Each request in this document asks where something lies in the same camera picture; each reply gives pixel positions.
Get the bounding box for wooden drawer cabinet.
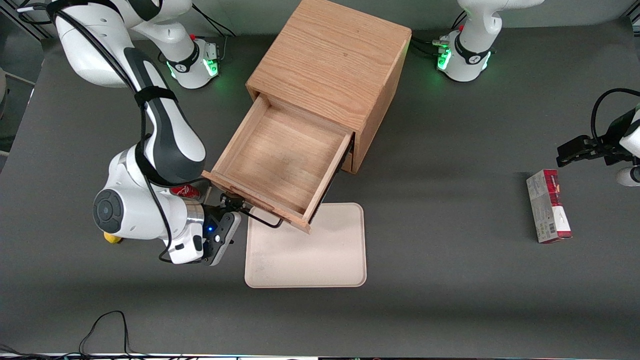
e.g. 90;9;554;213
246;0;413;175

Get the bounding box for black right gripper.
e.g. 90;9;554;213
201;195;246;266

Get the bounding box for black right arm wrist cable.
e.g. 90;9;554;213
16;2;177;264

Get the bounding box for red cola bottle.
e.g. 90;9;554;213
169;183;201;200

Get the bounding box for black cable on table edge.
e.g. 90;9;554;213
0;310;186;360

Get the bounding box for grey and red carton box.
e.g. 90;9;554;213
526;169;573;244

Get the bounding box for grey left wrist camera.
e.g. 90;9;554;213
616;166;640;188

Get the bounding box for black arm base cables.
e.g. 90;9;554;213
190;5;237;63
410;10;469;59

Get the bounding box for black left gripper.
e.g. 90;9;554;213
556;110;637;168

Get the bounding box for beige plastic tray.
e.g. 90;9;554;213
244;202;367;289

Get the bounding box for aluminium frame rail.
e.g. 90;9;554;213
0;9;52;41

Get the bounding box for black left arm base cables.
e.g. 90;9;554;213
410;10;469;59

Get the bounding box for black right arm base cables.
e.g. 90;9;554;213
190;5;237;63

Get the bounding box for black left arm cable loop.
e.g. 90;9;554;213
591;88;640;147

